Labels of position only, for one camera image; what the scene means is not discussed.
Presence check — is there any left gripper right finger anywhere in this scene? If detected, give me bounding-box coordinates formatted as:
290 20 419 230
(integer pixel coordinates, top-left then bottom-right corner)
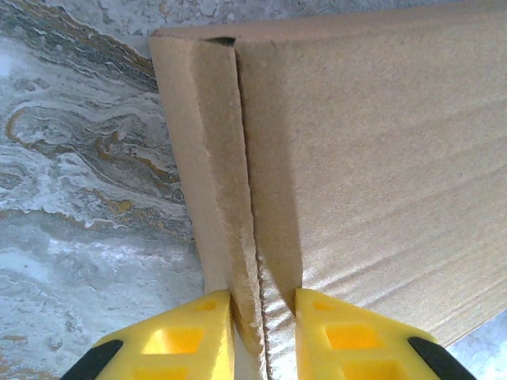
295 287 478 380

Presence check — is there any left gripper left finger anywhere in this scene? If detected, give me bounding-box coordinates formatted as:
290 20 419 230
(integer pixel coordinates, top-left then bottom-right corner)
59 287 236 380

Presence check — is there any brown cardboard box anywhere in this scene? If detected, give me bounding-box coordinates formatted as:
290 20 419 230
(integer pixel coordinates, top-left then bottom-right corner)
148 3 507 380

